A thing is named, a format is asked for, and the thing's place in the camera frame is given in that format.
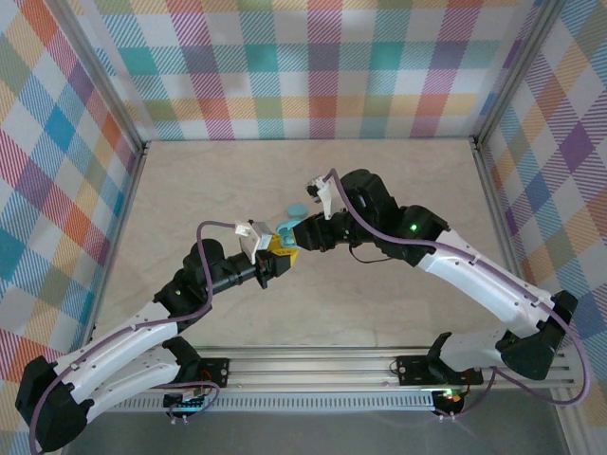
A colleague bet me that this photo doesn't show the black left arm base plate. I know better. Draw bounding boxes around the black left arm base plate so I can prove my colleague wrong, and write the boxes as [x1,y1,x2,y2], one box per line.
[144,357,231,391]

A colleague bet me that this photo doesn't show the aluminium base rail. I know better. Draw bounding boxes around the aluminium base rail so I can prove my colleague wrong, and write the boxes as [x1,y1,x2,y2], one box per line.
[51,345,576,393]

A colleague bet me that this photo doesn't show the light blue earbud charging case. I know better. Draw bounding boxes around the light blue earbud charging case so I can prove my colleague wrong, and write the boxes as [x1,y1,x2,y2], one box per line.
[277,202,310,251]

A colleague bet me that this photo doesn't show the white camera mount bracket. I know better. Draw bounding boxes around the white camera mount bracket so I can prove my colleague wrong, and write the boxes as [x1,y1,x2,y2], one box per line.
[235,220,261,264]
[310,177,336,222]

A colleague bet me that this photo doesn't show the white right camera mount bracket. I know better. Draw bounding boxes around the white right camera mount bracket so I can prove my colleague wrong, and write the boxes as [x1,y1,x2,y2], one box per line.
[310,177,336,222]

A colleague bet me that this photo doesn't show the white left camera mount bracket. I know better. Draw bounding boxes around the white left camera mount bracket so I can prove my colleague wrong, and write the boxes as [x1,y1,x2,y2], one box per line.
[235,220,261,264]

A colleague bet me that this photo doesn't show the grey slotted cable duct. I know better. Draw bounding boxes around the grey slotted cable duct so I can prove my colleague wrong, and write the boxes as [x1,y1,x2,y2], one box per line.
[75,395,437,412]

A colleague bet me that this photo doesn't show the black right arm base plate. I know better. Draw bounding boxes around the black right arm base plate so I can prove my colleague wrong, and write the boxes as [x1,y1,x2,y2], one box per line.
[396,355,485,386]

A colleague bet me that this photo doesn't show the small circuit board green lights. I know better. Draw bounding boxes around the small circuit board green lights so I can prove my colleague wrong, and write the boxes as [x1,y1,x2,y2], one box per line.
[163,391,209,411]

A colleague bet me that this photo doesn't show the aluminium table side rail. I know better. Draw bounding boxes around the aluminium table side rail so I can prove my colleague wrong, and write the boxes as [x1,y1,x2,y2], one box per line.
[471,136,582,455]

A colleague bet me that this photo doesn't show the aluminium frame corner post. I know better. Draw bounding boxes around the aluminium frame corner post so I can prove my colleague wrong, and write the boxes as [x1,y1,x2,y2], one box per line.
[55,0,147,155]
[471,0,570,149]

